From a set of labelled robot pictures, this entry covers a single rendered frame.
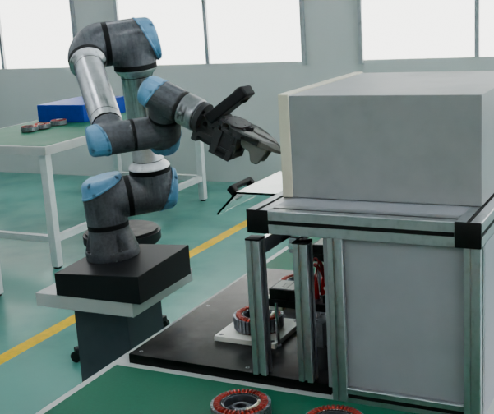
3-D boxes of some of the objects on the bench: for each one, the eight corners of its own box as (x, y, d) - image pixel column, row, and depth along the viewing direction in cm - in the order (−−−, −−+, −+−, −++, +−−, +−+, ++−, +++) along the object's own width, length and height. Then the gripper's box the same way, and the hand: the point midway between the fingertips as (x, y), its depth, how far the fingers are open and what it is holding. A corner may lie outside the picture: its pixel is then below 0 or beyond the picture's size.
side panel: (332, 400, 166) (325, 238, 159) (338, 393, 169) (332, 233, 161) (480, 424, 154) (481, 249, 146) (484, 416, 156) (484, 245, 149)
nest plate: (214, 340, 193) (214, 335, 193) (244, 317, 206) (244, 312, 206) (275, 349, 186) (274, 343, 186) (302, 324, 199) (302, 319, 199)
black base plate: (129, 362, 190) (128, 353, 189) (258, 274, 245) (257, 266, 244) (330, 395, 168) (330, 384, 168) (422, 290, 224) (422, 282, 223)
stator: (225, 333, 194) (223, 317, 193) (247, 315, 203) (247, 301, 203) (270, 339, 189) (270, 323, 188) (292, 321, 198) (291, 305, 197)
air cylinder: (301, 345, 188) (300, 321, 186) (314, 333, 194) (313, 309, 193) (323, 348, 185) (322, 324, 184) (335, 335, 192) (334, 311, 191)
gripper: (203, 133, 200) (281, 174, 194) (182, 140, 192) (263, 182, 186) (214, 99, 197) (294, 140, 190) (194, 104, 189) (277, 147, 182)
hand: (279, 147), depth 187 cm, fingers closed
